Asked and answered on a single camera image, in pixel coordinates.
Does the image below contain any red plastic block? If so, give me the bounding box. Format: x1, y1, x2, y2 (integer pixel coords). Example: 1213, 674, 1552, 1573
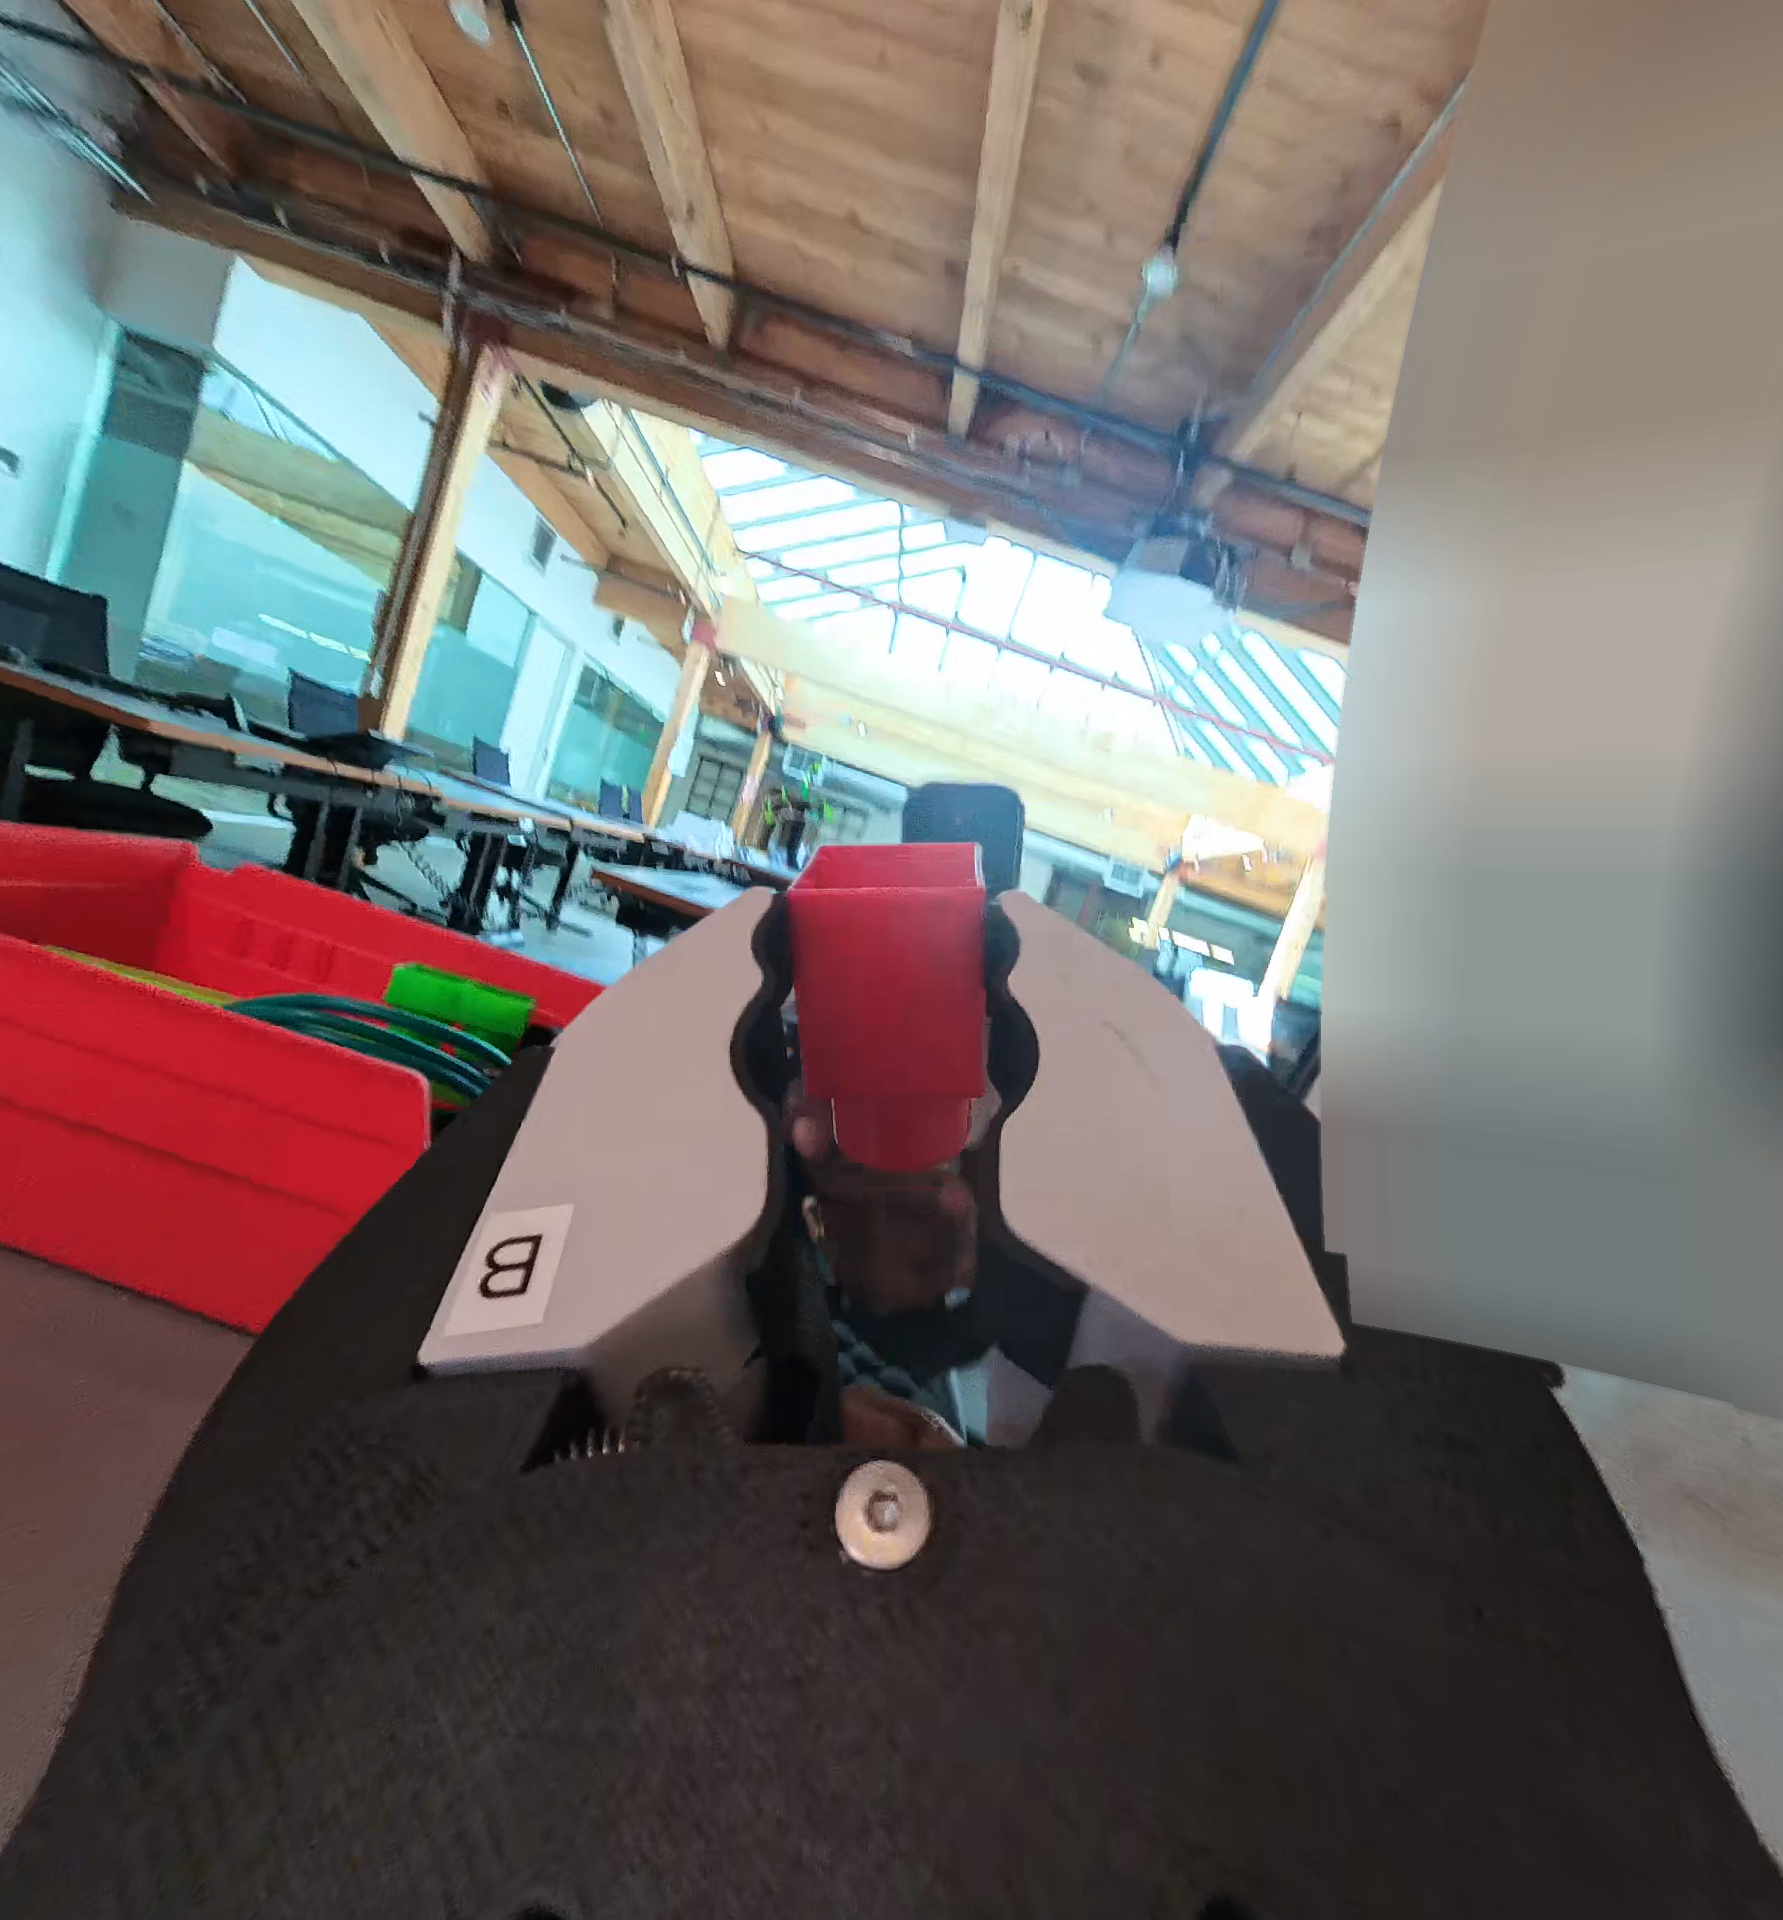
786, 844, 993, 1168

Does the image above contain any wooden-edged office desk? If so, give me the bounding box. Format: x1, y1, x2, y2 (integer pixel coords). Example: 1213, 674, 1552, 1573
417, 765, 659, 935
588, 853, 802, 944
0, 637, 435, 902

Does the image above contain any white ceiling-mounted device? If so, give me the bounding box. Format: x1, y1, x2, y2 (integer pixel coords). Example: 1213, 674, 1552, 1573
1103, 517, 1244, 639

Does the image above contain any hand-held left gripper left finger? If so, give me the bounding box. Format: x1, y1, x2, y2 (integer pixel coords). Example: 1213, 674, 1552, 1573
417, 884, 809, 1380

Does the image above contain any wooden support post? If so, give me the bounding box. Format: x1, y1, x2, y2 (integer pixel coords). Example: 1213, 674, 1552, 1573
370, 342, 515, 738

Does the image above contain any black laptop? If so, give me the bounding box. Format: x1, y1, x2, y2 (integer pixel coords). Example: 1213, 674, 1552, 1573
287, 670, 427, 760

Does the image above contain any green coiled cable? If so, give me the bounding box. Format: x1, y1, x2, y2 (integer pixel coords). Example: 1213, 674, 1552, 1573
223, 989, 510, 1104

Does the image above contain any red plastic bin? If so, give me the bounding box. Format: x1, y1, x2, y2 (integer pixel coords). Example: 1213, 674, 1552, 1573
0, 818, 607, 1336

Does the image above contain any person's left hand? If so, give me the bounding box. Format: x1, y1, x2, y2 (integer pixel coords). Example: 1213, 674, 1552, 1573
793, 1102, 984, 1313

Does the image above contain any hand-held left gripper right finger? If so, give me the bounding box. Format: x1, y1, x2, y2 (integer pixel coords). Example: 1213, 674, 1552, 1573
973, 886, 1350, 1412

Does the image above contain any green plastic block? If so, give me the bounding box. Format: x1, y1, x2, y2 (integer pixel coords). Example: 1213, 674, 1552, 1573
384, 962, 536, 1049

